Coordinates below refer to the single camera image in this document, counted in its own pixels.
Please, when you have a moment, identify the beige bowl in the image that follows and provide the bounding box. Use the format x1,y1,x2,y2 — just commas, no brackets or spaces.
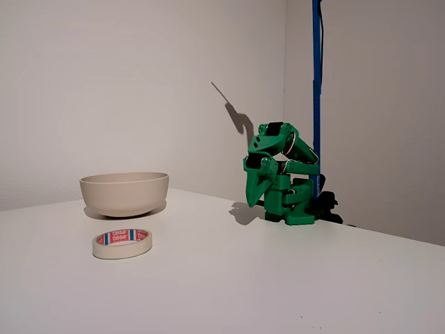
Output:
79,171,170,218

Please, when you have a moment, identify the beige masking tape roll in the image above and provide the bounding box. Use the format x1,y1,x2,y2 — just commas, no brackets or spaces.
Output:
92,228,153,260

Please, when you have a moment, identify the black cable on pole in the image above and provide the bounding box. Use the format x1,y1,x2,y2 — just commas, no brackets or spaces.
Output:
318,0,327,91

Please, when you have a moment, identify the blue upright pole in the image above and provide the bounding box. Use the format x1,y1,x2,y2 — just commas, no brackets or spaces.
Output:
310,0,324,201

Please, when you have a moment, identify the black table clamp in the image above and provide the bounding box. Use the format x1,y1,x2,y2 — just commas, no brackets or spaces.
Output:
305,173,343,225

